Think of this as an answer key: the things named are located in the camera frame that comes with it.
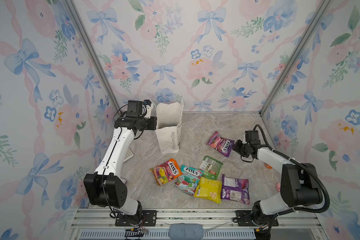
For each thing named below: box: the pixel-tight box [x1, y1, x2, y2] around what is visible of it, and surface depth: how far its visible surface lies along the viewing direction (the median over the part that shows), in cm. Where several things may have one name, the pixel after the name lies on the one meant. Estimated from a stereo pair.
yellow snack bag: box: [194, 176, 222, 204], surface depth 83 cm
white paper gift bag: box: [155, 99, 184, 154], surface depth 90 cm
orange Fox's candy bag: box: [150, 158, 183, 186], surface depth 88 cm
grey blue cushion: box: [169, 223, 205, 240], surface depth 69 cm
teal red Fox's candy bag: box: [172, 165, 204, 197], surface depth 85 cm
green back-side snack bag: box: [198, 155, 224, 180], surface depth 92 cm
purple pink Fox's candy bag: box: [206, 130, 235, 158], surface depth 100 cm
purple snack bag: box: [221, 174, 250, 205], surface depth 82 cm
